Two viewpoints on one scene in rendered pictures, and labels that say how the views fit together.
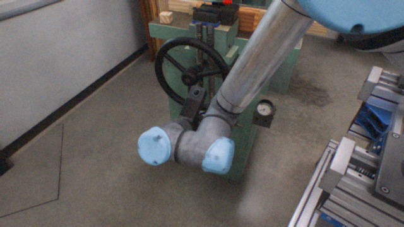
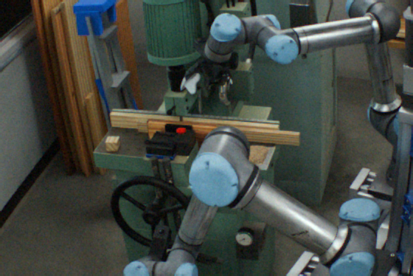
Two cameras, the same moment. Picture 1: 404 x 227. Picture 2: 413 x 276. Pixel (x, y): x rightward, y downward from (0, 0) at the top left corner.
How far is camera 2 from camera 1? 1.44 m
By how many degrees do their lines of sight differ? 11
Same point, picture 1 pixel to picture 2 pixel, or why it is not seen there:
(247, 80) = (197, 219)
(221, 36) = (179, 169)
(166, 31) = (115, 160)
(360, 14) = (214, 201)
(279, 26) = not seen: hidden behind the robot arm
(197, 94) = (163, 233)
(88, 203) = not seen: outside the picture
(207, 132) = (174, 260)
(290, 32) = not seen: hidden behind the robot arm
